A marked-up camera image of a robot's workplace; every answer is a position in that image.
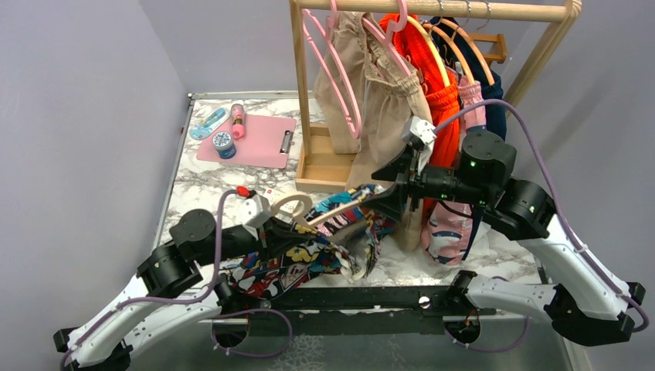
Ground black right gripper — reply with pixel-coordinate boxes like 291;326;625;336
361;143;491;221

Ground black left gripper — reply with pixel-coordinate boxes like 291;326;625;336
196;214;310;267

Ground cream plastic hanger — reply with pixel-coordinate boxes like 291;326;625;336
269;191;372;244

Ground comic print shorts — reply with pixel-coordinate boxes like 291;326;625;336
228;206;395;300

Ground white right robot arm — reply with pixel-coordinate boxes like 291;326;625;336
363;131;646;347

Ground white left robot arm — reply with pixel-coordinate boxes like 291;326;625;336
54;209;319;370

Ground pink patterned shorts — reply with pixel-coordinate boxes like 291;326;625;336
421;69;487;265

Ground beige shorts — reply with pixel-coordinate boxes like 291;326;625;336
313;11;435;252

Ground orange shorts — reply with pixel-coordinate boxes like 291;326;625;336
379;13;462;221

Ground wooden hanger back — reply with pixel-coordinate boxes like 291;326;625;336
423;0;495;85

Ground wooden hanger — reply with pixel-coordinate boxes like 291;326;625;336
403;6;450;90
423;0;495;85

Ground pink hanger with shorts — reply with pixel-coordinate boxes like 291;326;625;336
361;0;412;77

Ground navy shorts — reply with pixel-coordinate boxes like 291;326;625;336
429;16;507;260

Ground wooden hanger front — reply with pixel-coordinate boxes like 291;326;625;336
403;6;450;90

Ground pink plastic hanger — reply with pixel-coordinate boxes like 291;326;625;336
300;0;365;139

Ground wooden clothes rack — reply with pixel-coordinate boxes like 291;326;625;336
289;1;582;192

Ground blue lidded jar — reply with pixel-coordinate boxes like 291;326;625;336
212;131;237;159

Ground pink glue stick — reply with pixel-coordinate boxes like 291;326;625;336
230;104;246;140

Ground light blue flat case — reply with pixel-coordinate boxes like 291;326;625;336
188;107;229;141

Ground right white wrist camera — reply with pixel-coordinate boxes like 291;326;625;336
401;116;436;174

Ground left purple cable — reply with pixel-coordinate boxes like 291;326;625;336
59;188;294;371

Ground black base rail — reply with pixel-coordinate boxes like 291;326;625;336
211;286;476;339

